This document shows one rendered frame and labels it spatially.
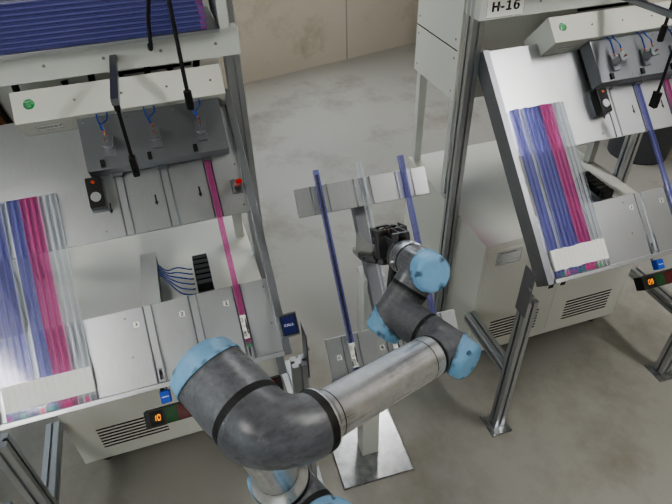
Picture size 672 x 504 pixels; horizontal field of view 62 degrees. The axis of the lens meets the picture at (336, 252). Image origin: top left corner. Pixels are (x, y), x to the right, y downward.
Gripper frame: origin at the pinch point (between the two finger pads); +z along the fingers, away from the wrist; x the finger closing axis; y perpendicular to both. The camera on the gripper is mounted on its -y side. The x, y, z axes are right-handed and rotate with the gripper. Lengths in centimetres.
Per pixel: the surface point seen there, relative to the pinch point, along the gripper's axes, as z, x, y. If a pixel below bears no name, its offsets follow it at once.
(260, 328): 7.2, 31.0, -16.5
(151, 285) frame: 46, 59, -9
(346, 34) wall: 365, -107, 95
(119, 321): 10, 64, -8
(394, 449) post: 40, -9, -85
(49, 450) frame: 39, 98, -51
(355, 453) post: 43, 5, -84
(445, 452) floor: 35, -26, -88
